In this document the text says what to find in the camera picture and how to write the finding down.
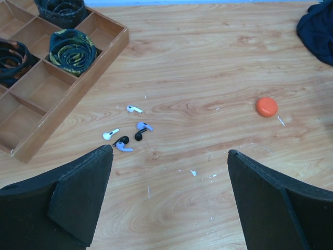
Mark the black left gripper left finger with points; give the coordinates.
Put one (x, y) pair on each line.
(58, 209)

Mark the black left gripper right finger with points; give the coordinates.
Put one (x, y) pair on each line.
(277, 211)

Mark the purple earbud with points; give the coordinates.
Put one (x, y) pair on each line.
(142, 125)
(121, 147)

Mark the orange earbud charging case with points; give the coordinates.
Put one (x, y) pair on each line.
(266, 107)

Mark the white earbud lower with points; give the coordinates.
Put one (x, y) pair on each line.
(108, 135)

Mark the white earbud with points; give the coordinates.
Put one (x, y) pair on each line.
(132, 109)
(108, 135)

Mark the wooden compartment tray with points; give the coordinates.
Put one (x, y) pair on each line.
(34, 107)

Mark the black earbud left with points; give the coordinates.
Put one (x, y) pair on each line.
(124, 139)

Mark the black earbud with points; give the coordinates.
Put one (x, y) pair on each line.
(138, 135)
(124, 139)

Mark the black earbud right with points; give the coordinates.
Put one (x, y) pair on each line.
(138, 135)

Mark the white earbud upper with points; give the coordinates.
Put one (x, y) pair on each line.
(132, 109)

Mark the black orange rolled tie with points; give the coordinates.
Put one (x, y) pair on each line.
(16, 60)

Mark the black yellow rolled tie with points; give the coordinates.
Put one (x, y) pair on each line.
(72, 51)

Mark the dark blue crumpled cloth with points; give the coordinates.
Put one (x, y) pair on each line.
(315, 31)

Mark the black dotted rolled tie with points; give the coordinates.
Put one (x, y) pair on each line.
(66, 14)

